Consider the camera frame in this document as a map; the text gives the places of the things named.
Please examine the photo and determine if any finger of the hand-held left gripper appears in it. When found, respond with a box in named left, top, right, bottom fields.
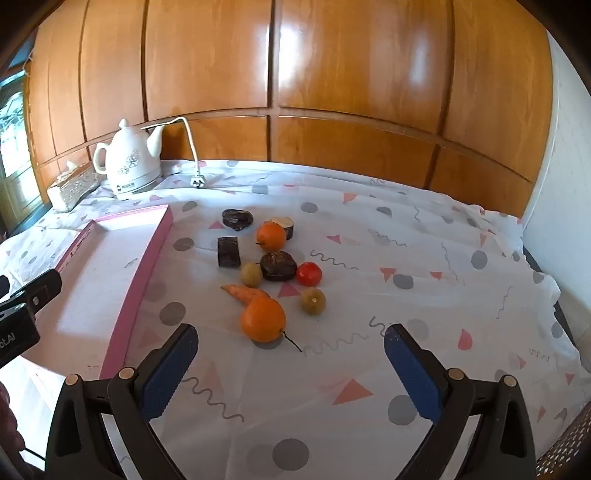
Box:
left=0, top=269, right=64, bottom=324

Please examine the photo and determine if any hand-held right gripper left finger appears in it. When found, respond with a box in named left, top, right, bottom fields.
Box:
left=45, top=323, right=200, bottom=480

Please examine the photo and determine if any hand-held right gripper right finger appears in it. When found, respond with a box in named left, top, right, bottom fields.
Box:
left=383, top=323, right=539, bottom=480

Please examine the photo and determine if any pink-rimmed white tray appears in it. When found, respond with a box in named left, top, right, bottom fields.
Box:
left=0, top=204, right=174, bottom=384

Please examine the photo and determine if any orange tangerine with long stem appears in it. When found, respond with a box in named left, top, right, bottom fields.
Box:
left=240, top=296, right=303, bottom=354

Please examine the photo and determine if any orange carrot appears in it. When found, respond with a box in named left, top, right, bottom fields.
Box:
left=221, top=284, right=271, bottom=309

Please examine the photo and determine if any red tomato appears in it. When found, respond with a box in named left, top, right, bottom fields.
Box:
left=295, top=261, right=323, bottom=287

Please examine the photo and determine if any reddish cloth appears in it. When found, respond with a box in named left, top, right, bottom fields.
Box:
left=0, top=383, right=24, bottom=467

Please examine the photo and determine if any patterned white tablecloth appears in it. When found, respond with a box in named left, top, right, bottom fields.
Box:
left=0, top=159, right=583, bottom=480

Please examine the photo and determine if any glittery tissue box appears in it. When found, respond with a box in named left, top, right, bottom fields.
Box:
left=47, top=161, right=100, bottom=213

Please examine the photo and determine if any window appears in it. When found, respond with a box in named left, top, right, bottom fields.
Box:
left=0, top=69, right=44, bottom=238

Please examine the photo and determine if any white ceramic electric kettle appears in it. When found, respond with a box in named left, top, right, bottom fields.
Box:
left=92, top=118, right=166, bottom=201

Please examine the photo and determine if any brown woven panel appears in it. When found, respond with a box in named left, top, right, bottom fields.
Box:
left=538, top=406, right=591, bottom=480

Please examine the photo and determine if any white power cord with plug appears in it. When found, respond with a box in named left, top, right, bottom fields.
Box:
left=140, top=116, right=207, bottom=189

